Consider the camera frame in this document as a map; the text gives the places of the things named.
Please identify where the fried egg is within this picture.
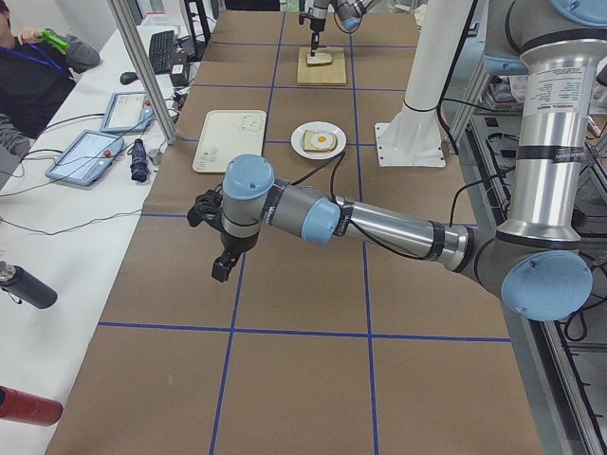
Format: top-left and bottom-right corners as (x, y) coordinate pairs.
(310, 133), (334, 148)

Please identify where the green hand-held tool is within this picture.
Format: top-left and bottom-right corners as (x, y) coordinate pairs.
(41, 28), (69, 55)

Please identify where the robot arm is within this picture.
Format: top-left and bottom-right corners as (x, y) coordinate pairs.
(208, 1), (606, 321)
(300, 0), (378, 56)

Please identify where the black keyboard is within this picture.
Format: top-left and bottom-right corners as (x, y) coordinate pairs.
(148, 30), (175, 74)

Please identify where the wooden cutting board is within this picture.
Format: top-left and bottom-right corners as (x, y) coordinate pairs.
(297, 47), (347, 86)

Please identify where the white round plate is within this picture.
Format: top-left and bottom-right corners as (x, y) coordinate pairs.
(291, 121), (346, 160)

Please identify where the blue teach pendant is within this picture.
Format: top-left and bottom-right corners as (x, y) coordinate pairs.
(100, 92), (155, 135)
(45, 130), (124, 187)

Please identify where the bread slice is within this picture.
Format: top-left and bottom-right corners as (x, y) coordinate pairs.
(303, 130), (338, 153)
(305, 52), (333, 66)

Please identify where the near blue teach pendant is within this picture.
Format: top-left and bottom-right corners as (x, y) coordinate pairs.
(45, 130), (124, 187)

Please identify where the red bottle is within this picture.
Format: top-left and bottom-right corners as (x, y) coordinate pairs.
(1, 386), (64, 427)

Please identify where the small black box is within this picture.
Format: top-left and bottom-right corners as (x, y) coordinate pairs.
(170, 64), (190, 87)

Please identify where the far blue teach pendant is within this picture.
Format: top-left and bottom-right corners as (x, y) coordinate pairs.
(100, 92), (155, 135)

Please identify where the aluminium frame post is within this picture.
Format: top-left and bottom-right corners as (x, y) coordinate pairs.
(107, 0), (177, 145)

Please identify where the seated person in black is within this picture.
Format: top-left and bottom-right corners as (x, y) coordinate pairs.
(1, 3), (101, 158)

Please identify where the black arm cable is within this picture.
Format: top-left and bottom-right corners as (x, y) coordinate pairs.
(288, 152), (516, 260)

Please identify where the black water bottle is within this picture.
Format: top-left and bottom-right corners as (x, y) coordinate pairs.
(1, 261), (58, 309)

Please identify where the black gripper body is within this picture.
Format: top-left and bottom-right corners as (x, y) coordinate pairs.
(310, 18), (326, 46)
(220, 231), (259, 258)

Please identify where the cream bear serving tray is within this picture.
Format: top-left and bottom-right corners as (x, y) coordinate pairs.
(192, 110), (267, 173)

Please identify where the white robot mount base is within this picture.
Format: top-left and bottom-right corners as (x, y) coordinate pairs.
(375, 0), (476, 168)

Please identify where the black computer mouse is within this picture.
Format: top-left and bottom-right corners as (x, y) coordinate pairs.
(120, 71), (138, 85)

